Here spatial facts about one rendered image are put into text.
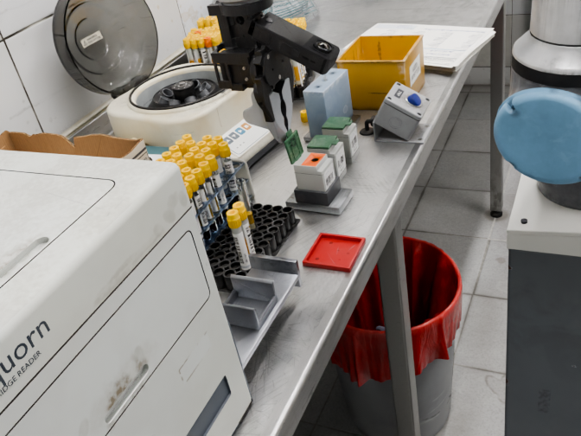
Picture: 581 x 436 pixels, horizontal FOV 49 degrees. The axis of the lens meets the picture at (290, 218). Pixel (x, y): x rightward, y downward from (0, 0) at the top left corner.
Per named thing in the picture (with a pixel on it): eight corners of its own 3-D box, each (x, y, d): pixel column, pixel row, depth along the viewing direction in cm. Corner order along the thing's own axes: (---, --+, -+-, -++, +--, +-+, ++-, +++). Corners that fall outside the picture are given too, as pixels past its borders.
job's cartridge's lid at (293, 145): (284, 137, 92) (281, 137, 92) (294, 165, 94) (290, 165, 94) (296, 125, 95) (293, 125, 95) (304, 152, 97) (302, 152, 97)
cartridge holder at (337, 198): (340, 215, 95) (336, 195, 93) (286, 208, 99) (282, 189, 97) (353, 196, 99) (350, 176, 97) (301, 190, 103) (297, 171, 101)
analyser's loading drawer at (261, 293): (225, 413, 65) (213, 378, 62) (172, 399, 68) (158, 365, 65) (303, 284, 80) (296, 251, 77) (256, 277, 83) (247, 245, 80)
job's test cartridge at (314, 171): (327, 203, 95) (321, 167, 92) (299, 201, 98) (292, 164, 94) (337, 189, 98) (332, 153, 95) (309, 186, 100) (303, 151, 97)
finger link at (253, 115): (255, 139, 97) (242, 82, 92) (290, 142, 94) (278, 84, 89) (245, 150, 95) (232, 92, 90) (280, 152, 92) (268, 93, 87)
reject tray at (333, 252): (350, 272, 83) (349, 268, 83) (303, 266, 86) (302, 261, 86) (366, 241, 88) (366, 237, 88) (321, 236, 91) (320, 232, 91)
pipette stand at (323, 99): (338, 144, 113) (330, 92, 108) (303, 141, 117) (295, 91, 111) (360, 119, 120) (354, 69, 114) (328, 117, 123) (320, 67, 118)
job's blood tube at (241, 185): (257, 241, 92) (242, 182, 87) (248, 240, 93) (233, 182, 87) (260, 236, 93) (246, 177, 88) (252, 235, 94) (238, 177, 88)
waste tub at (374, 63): (408, 112, 119) (404, 60, 114) (341, 110, 125) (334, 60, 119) (426, 82, 129) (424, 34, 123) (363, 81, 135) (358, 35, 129)
